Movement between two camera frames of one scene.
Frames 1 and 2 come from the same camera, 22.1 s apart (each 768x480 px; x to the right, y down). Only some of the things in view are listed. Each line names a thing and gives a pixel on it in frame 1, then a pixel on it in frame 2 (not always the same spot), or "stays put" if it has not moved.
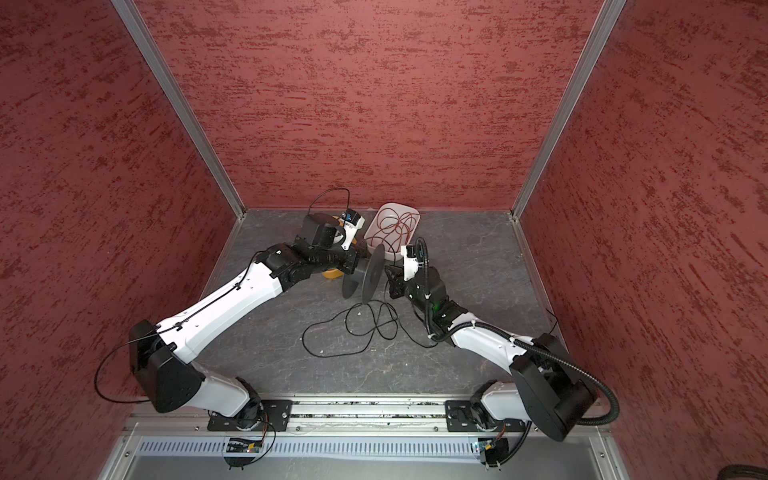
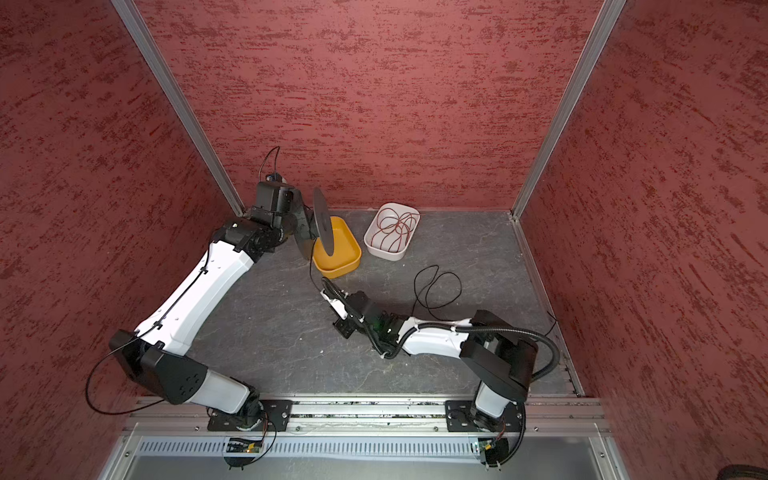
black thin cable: [352, 331] -> [322, 289]
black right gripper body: [408, 289] -> [348, 327]
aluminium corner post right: [607, 18] stays put
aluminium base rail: [336, 415] stays put
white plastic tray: [392, 227] stays put
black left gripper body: [335, 256] -> [285, 228]
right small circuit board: [496, 450] stays put
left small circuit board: [240, 452] stays put
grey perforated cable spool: [366, 279] -> [313, 223]
